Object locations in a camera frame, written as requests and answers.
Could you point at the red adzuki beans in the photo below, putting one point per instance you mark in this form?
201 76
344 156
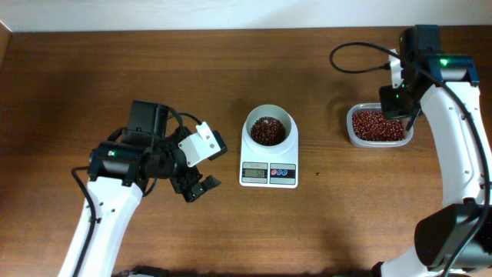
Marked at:
374 127

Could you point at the white digital kitchen scale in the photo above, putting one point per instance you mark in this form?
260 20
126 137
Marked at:
269 171

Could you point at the clear plastic container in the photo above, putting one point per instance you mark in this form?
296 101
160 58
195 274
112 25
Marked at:
374 107

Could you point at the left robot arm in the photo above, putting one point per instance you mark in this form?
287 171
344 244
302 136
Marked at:
124 169

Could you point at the beans in white bowl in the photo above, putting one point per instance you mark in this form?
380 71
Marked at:
268 131

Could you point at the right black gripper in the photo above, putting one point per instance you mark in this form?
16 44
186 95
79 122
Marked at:
397 108

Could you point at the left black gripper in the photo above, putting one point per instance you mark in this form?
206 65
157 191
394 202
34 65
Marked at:
181 184

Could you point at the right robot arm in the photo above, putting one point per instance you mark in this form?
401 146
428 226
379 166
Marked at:
457 239

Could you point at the white round bowl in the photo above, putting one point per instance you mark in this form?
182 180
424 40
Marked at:
276 112

